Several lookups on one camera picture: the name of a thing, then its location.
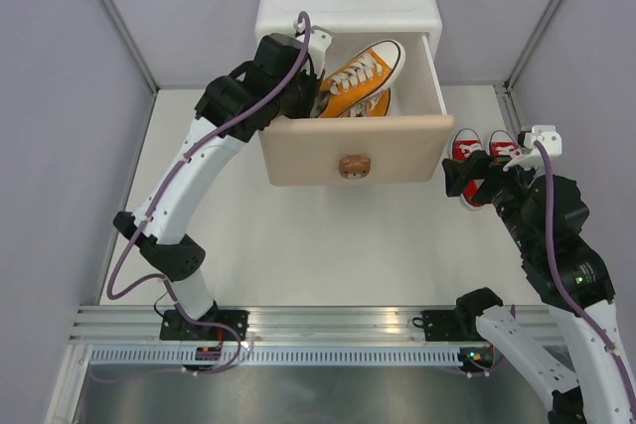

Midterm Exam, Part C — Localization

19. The brown bear knob top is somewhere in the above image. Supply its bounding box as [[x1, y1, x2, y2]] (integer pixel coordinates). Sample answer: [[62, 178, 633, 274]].
[[338, 155, 372, 180]]

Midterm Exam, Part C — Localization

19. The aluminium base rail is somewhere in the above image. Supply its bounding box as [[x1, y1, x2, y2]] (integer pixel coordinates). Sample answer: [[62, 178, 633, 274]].
[[69, 305, 565, 352]]

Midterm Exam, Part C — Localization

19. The orange sneaker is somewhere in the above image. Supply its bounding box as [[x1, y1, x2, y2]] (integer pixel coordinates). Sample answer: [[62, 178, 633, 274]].
[[311, 39, 406, 119], [341, 89, 392, 118]]

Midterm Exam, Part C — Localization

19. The beige top drawer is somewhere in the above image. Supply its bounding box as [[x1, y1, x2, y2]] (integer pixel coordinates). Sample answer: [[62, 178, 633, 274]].
[[259, 33, 455, 187]]

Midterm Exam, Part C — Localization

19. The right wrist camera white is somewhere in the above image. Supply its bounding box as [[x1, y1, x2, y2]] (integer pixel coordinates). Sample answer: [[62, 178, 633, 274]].
[[503, 125, 562, 171]]

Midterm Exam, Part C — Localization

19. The aluminium frame post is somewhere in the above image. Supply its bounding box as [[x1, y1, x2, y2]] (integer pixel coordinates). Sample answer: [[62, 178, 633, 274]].
[[494, 0, 565, 133], [97, 0, 160, 97]]

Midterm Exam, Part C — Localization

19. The red sneaker right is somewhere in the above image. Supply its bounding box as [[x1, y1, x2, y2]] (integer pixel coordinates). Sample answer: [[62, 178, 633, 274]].
[[488, 130, 522, 158]]

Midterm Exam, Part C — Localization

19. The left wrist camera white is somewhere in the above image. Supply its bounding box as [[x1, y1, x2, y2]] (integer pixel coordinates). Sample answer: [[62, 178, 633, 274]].
[[293, 16, 333, 63]]

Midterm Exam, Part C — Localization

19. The red sneaker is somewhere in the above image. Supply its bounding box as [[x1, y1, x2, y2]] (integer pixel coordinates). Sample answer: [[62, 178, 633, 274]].
[[488, 130, 522, 158], [448, 128, 486, 211]]

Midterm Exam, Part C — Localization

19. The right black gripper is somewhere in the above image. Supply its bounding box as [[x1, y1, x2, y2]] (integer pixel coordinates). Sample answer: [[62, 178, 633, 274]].
[[441, 147, 544, 251]]

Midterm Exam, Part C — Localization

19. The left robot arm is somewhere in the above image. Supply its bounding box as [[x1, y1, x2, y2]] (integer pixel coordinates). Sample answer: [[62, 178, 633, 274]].
[[113, 27, 332, 341]]

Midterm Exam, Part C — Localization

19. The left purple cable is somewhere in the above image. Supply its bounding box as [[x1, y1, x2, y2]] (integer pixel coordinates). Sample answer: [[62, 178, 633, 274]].
[[88, 11, 312, 384]]

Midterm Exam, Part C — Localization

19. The white slotted cable duct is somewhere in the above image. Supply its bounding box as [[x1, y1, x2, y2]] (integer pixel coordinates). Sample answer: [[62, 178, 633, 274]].
[[90, 346, 461, 367]]

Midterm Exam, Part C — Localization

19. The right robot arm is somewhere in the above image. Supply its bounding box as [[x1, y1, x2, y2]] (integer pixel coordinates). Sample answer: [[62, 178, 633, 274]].
[[442, 144, 635, 423]]

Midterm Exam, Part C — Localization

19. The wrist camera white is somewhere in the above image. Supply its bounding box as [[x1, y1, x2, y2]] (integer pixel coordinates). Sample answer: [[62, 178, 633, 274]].
[[503, 125, 562, 171], [293, 16, 333, 63]]

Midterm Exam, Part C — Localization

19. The right aluminium frame post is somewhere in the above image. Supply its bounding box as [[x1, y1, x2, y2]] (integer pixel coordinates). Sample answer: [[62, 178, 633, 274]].
[[494, 0, 565, 133]]

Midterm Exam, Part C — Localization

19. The red sneaker left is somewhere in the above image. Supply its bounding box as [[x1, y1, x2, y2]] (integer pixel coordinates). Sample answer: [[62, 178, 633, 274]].
[[448, 128, 486, 211]]

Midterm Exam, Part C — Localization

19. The left aluminium frame post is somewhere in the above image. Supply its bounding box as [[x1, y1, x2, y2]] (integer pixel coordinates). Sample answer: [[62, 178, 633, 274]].
[[97, 0, 160, 97]]

